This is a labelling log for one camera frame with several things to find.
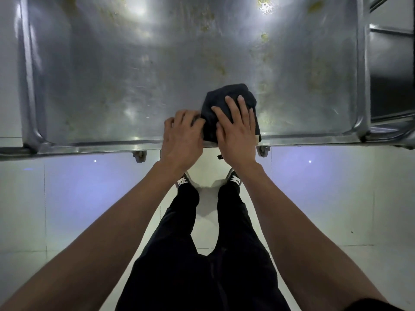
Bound stainless steel service cart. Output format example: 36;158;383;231
18;0;372;156

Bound black shirt sleeve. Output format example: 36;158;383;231
343;298;404;311

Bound person's right forearm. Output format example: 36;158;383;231
233;163;388;311

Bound person's left hand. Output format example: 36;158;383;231
160;110;207;174

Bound black grip steel cart handle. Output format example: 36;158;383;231
0;136;39;161

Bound grey and yellow cleaning cloth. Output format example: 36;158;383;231
199;83;262;160

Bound person's left forearm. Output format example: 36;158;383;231
0;162;182;311

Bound black trousers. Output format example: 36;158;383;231
115;179;291;311

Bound dark blue sneaker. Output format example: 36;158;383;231
175;173;192;190
227;170;243;187

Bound person's right hand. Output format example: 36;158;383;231
211;95;259;171

